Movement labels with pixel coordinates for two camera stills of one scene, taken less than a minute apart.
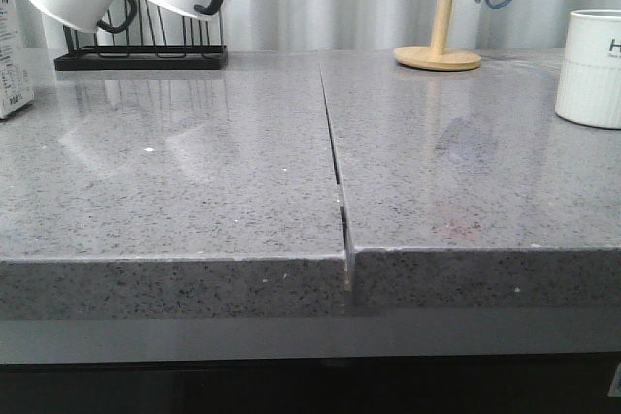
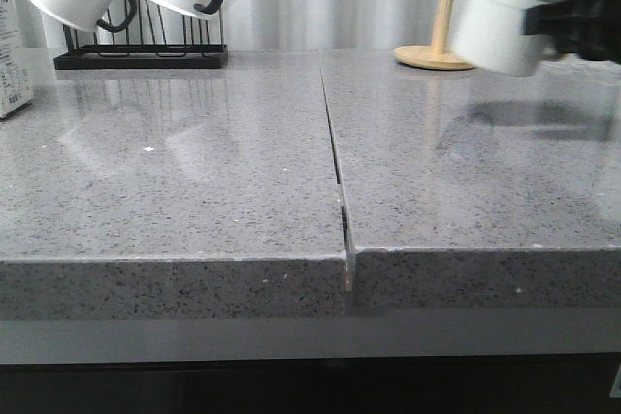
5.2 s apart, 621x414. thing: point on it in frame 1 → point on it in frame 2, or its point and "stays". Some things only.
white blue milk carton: (16, 90) stays
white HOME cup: (589, 82) → (489, 28)
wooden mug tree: (437, 55) stays
